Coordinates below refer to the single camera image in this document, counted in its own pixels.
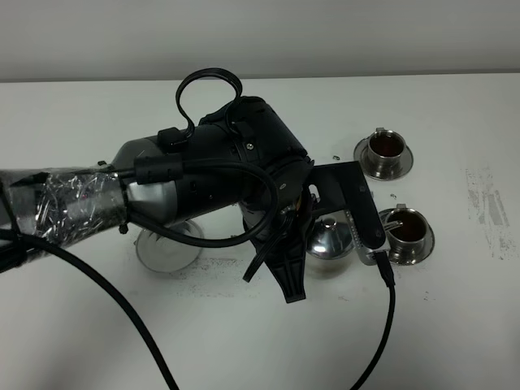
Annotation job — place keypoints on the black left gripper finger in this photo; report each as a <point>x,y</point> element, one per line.
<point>284,254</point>

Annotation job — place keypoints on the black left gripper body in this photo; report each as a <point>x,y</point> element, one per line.
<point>248,131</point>

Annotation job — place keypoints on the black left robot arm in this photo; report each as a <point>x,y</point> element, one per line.
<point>46,210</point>

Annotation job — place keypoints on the far stainless steel saucer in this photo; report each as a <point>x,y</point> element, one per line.
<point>377,171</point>

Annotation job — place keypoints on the stainless steel saucer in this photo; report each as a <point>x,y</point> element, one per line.
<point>412,258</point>
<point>377,171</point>

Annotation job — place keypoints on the near stainless steel teacup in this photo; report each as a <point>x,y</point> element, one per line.
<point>410,236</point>

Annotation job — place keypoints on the stainless steel teacup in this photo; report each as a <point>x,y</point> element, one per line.
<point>385,146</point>
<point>410,236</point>

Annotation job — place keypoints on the stainless steel teapot coaster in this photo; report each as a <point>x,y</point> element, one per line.
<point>163,255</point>

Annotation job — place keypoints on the near stainless steel saucer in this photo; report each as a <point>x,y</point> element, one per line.
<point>412,258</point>

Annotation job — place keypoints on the far stainless steel teacup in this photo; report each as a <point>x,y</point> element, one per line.
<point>385,146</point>

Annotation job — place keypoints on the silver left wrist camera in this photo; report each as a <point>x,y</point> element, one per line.
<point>343,187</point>

